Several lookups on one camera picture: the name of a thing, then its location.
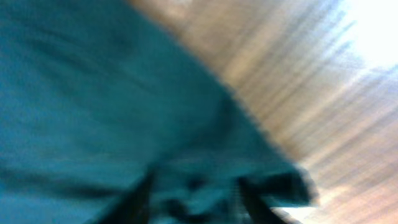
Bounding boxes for dark green t-shirt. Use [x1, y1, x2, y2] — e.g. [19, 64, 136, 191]
[1, 0, 313, 223]

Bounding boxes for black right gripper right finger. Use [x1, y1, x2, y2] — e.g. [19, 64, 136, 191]
[238, 177, 288, 224]

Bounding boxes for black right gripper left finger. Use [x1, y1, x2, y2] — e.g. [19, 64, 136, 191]
[90, 171, 155, 224]

